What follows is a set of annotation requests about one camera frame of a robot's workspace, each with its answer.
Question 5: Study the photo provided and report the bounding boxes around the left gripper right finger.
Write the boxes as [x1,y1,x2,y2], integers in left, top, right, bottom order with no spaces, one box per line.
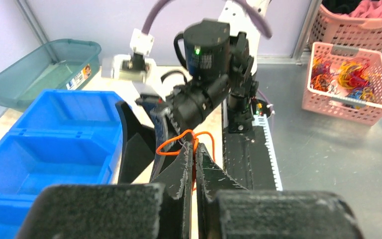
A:
[195,143,246,239]

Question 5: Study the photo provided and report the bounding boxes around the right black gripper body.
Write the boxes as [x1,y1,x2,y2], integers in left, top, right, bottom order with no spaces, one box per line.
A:
[150,74,231,145]

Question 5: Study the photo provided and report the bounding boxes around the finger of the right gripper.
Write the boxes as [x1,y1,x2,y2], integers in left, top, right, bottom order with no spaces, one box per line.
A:
[115,101,156,184]
[150,107,177,181]

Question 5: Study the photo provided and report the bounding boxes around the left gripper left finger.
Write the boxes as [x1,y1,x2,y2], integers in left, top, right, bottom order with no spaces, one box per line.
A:
[151,142,193,239]

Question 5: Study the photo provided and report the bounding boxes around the orange cable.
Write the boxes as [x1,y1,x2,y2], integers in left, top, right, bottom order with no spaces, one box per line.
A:
[155,129,216,192]

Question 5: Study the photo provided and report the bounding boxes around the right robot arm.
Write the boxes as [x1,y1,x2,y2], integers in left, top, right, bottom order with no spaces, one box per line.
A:
[117,0,272,183]

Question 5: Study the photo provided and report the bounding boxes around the blue three-compartment bin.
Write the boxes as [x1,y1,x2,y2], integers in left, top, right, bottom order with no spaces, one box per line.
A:
[0,90,122,239]

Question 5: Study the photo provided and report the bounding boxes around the teal transparent plastic tub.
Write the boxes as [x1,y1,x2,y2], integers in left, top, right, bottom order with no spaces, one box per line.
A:
[0,39,101,111]

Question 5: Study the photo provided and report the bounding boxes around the pink plastic basket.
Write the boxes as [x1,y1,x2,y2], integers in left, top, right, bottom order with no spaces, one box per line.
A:
[302,42,382,126]

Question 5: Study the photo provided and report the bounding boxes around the large pink laundry basket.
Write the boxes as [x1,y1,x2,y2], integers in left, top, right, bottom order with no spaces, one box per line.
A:
[308,0,382,51]

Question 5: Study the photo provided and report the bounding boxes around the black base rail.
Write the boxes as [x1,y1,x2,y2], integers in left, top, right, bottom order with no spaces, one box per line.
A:
[222,99,276,190]

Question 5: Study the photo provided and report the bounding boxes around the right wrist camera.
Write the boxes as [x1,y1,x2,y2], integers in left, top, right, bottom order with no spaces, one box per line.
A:
[101,29,157,83]

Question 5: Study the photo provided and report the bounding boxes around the white toothed cable strip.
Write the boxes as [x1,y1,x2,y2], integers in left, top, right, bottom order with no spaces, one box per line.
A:
[253,115,283,191]

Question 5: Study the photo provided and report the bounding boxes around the colourful cables in basket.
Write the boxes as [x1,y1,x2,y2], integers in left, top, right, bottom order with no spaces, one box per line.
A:
[310,56,381,108]

